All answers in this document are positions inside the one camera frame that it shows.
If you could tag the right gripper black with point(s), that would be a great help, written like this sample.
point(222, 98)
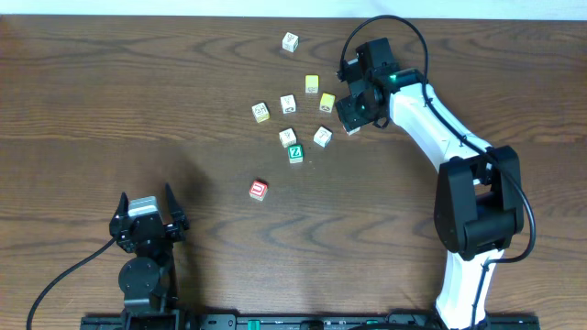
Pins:
point(348, 113)

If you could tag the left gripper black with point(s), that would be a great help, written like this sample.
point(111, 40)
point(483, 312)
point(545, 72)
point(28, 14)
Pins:
point(148, 226)

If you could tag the white block red side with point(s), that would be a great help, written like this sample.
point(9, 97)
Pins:
point(353, 131)

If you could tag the green Z letter block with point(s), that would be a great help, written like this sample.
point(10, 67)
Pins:
point(295, 154)

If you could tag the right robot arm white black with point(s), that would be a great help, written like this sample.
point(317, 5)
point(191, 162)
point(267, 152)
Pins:
point(479, 205)

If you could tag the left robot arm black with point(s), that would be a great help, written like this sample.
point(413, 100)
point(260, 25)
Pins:
point(148, 281)

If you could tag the yellow block with black mark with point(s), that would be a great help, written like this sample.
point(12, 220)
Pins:
point(327, 102)

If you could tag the yellow block upper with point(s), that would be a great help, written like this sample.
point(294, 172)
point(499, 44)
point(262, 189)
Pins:
point(311, 84)

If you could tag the white block green side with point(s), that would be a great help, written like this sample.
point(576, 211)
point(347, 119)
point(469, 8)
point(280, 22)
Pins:
point(287, 137)

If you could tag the red U letter block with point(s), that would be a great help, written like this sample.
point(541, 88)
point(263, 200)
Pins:
point(258, 190)

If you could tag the white block yellow side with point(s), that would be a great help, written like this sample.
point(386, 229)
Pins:
point(260, 112)

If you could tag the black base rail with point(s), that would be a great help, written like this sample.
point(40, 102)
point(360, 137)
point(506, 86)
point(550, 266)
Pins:
point(400, 320)

